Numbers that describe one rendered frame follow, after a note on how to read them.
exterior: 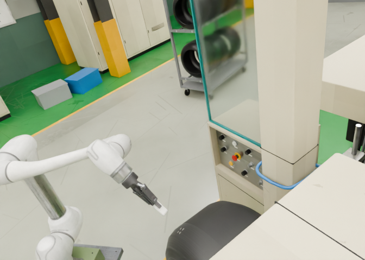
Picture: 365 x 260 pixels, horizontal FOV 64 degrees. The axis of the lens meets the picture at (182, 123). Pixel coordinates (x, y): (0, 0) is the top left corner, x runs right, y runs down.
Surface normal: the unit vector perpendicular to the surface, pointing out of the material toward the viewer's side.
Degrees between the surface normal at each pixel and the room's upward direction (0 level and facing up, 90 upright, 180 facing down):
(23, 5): 90
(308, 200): 0
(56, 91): 90
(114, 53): 90
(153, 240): 0
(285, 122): 90
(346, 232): 0
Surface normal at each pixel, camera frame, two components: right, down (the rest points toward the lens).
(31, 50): 0.73, 0.25
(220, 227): -0.27, -0.87
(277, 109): -0.80, 0.44
